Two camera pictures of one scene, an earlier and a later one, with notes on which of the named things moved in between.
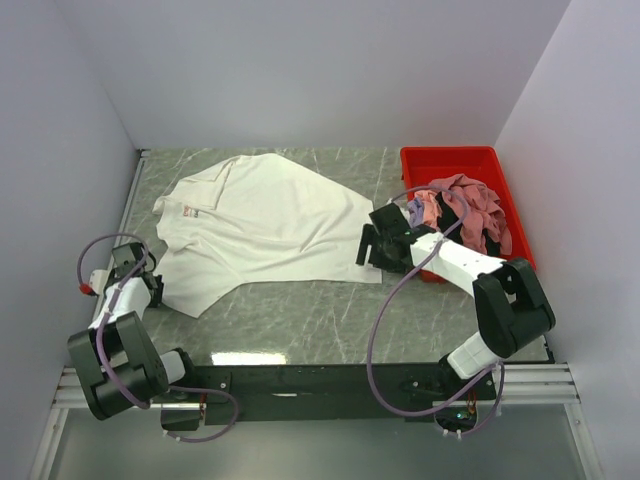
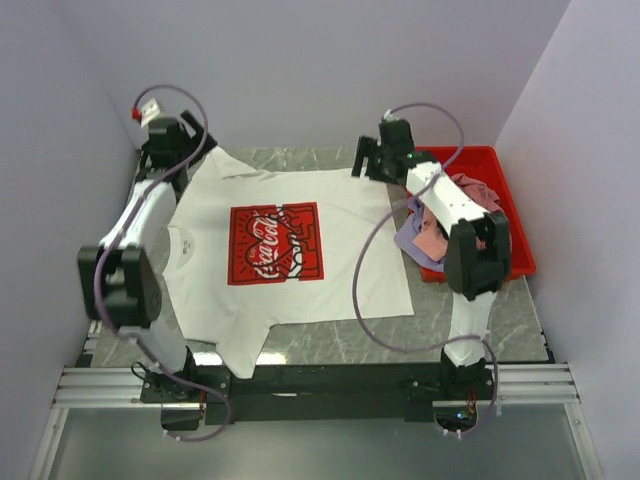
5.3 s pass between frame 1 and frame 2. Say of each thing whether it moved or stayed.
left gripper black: moved
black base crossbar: stayed
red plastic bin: stayed
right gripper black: moved
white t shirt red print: moved
